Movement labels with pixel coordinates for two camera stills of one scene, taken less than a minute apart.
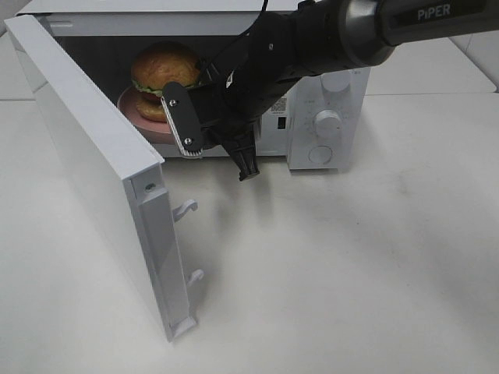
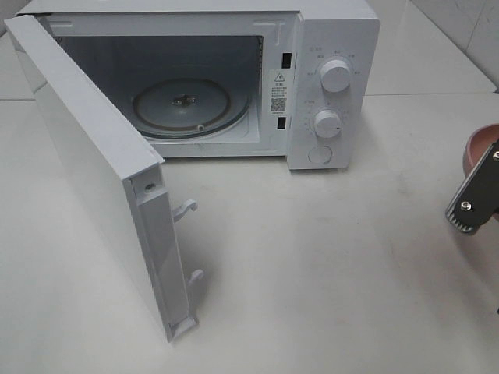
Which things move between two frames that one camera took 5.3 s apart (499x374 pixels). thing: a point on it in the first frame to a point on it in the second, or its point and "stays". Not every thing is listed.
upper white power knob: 336,81 stays
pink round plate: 150,132 to 477,147
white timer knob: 327,124 stays
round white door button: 320,154 stays
